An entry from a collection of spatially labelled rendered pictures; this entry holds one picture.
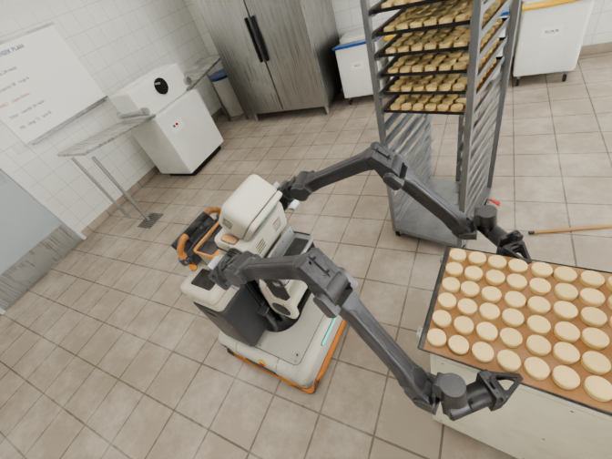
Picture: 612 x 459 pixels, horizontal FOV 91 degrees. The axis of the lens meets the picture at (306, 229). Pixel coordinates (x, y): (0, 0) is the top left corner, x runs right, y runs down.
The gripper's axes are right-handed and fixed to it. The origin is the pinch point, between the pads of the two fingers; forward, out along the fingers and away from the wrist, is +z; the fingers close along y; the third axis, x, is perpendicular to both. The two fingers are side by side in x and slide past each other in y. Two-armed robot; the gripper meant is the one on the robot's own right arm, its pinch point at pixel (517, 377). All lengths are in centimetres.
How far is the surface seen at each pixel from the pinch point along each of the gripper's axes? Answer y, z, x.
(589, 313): 2.6, 25.2, 6.0
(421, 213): -74, 52, 133
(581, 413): -10.7, 11.2, -9.6
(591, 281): 2.8, 33.1, 13.0
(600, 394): 2.3, 11.5, -9.3
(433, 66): 35, 48, 111
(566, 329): 2.4, 17.5, 4.9
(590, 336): 2.5, 20.5, 1.4
